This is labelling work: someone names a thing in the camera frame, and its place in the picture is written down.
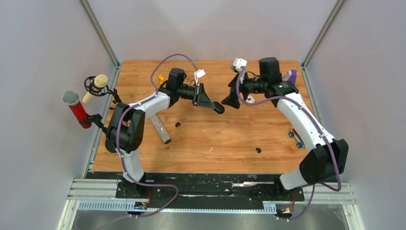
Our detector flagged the colourful toy car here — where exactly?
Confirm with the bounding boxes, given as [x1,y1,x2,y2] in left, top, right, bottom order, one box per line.
[288,127,305,149]

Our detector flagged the red microphone grey head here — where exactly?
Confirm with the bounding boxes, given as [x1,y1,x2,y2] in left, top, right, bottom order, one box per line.
[62,90,91,129]

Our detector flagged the black mounting rail base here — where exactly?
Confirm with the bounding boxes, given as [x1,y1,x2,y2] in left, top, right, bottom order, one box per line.
[86,172,305,210]

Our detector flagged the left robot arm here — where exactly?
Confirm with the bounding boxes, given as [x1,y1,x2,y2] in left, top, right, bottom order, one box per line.
[105,68,225,198]

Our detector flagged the silver glitter microphone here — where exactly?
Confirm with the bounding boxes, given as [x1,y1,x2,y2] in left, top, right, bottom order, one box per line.
[149,114,171,144]

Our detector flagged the white earbud charging case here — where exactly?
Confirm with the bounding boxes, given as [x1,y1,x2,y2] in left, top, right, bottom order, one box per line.
[245,95,256,104]

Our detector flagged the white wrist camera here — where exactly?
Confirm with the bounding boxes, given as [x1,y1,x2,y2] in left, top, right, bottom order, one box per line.
[231,57,248,72]
[194,69,206,85]

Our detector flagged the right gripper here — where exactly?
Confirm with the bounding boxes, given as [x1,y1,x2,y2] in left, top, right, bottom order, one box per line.
[222,71,267,109]

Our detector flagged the purple stand with phone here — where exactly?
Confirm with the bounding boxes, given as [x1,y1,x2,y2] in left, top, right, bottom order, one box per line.
[282,69,297,85]

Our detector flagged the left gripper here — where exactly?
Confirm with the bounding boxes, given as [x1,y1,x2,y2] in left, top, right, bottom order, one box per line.
[177,83,215,110]

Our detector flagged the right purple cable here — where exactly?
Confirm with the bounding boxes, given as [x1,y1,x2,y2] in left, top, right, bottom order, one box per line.
[236,68,342,221]

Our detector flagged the purple cable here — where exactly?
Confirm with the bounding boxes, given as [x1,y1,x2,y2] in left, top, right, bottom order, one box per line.
[236,68,342,221]
[114,53,199,218]

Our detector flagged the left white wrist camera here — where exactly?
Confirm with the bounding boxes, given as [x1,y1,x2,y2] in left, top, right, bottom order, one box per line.
[194,69,206,85]

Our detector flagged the yellow green toy block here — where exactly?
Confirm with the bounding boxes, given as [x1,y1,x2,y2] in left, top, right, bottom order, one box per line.
[158,75,166,88]

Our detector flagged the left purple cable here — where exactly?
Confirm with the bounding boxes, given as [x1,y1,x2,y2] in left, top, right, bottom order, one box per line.
[114,53,199,218]

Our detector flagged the beige microphone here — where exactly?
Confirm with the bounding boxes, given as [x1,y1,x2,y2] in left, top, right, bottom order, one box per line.
[82,74,108,104]

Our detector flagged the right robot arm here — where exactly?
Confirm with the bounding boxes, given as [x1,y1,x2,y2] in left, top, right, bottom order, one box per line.
[222,57,349,200]

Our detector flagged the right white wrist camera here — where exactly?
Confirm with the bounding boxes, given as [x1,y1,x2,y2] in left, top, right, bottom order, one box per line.
[231,57,248,72]

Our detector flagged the black round stand base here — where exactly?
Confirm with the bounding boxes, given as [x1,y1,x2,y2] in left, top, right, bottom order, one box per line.
[105,139,116,153]

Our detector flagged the black earbud charging case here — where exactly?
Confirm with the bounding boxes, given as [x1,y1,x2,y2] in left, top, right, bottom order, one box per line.
[213,101,225,114]

